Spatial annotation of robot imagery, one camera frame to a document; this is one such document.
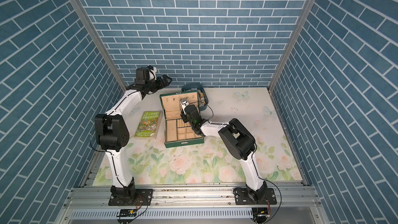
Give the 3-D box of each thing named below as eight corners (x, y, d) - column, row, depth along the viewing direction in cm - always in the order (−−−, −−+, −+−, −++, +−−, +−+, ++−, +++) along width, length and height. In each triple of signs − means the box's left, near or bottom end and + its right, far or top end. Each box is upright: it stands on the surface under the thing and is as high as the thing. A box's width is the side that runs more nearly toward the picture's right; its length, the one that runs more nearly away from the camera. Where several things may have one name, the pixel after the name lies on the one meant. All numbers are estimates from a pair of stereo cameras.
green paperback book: (135, 139, 95) (133, 136, 92) (144, 113, 108) (142, 110, 105) (156, 139, 95) (155, 136, 93) (162, 113, 108) (161, 110, 105)
